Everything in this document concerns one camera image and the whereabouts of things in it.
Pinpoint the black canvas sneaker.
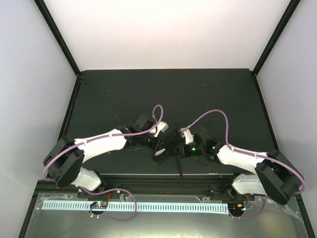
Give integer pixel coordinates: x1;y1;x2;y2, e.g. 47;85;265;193
153;129;183;164

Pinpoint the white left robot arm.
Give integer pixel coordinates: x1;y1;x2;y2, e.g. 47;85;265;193
43;115;168;198

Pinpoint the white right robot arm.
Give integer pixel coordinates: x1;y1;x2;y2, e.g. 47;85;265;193
179;127;304;205

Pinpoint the right controller circuit board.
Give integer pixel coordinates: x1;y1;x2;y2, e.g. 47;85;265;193
228;203;253;212

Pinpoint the controller circuit board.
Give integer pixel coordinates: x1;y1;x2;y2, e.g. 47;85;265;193
90;201;108;209
228;203;253;212

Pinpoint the left controller circuit board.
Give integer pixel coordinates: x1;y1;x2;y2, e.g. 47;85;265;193
90;201;108;209

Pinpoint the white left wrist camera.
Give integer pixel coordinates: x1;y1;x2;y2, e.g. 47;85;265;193
150;121;168;137

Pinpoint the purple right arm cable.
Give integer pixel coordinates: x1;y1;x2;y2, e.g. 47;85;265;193
185;109;306;221

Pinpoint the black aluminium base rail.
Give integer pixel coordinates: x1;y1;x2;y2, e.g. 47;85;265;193
37;173;300;199

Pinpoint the light blue slotted cable duct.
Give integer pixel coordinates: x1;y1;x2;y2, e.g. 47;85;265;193
41;200;229;215

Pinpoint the left black frame post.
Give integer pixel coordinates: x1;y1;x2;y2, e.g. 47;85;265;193
34;0;81;76

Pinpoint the black frame post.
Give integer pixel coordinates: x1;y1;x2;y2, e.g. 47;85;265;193
34;0;81;76
252;0;301;77

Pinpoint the right black frame post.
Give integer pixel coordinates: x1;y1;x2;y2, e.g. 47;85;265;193
252;0;301;77

